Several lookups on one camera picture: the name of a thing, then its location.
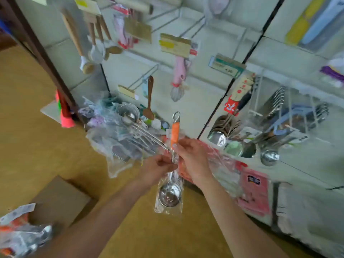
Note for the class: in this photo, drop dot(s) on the pale round hanging utensil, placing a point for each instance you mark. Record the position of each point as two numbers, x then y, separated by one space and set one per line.
217 5

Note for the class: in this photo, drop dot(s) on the blue yellow peeler packet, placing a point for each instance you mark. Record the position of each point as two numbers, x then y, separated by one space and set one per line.
312 18

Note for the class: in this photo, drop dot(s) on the large steel strainer ladle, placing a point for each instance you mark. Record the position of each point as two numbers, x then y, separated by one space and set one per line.
128 114

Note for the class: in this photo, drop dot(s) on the person's right hand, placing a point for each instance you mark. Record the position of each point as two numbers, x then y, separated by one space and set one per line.
194 161

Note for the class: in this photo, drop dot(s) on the person's right forearm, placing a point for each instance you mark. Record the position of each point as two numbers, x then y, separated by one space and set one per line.
242 228

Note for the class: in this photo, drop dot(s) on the pink green broom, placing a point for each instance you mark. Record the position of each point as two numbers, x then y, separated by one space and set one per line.
65 115
37 51

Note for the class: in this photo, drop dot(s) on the pile of packaged utensils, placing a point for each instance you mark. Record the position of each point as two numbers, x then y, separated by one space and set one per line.
21 233

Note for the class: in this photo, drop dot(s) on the wooden dish brushes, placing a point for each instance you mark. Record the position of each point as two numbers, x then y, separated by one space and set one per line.
95 53

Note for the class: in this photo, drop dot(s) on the blue card utensil packet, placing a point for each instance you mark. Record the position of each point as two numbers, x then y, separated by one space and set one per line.
293 115

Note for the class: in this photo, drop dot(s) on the bagged steel ladle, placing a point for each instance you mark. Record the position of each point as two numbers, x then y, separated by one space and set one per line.
270 157

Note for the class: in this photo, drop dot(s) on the black wall divider strip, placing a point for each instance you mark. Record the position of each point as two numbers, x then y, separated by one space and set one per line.
242 67

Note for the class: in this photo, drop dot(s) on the brown cardboard sheet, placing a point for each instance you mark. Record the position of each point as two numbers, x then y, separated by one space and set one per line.
59 201

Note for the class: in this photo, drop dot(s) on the white flat board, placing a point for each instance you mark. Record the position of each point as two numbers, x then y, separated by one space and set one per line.
49 111

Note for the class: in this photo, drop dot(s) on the white price label holder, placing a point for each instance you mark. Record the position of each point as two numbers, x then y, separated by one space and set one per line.
227 66

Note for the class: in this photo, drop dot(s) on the red white packet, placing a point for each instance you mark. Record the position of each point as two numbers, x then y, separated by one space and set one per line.
239 94

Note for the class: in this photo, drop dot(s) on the white purple bag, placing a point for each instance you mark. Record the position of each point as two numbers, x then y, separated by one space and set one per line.
333 72

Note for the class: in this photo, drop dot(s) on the pink printed packets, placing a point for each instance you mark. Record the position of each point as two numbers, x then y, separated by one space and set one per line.
253 190

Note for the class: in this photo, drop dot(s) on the person's left forearm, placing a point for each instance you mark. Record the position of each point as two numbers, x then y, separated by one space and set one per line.
97 228

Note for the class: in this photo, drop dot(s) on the pile of plastic wrapped utensils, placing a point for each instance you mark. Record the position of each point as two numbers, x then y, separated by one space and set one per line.
107 142

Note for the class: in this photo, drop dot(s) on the yellow price tag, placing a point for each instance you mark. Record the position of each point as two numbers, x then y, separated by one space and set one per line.
87 5
36 0

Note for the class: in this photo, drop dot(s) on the red plastic wrapped packets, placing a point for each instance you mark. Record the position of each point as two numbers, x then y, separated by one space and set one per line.
220 169

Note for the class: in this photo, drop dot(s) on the person's left hand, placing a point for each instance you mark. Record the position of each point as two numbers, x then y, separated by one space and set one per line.
157 170

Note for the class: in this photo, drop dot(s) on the dark wooden spatula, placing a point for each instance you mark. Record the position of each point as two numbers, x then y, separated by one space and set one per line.
149 112

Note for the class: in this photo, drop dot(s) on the wooden brushes hanging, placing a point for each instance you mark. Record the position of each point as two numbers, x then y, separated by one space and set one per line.
86 66

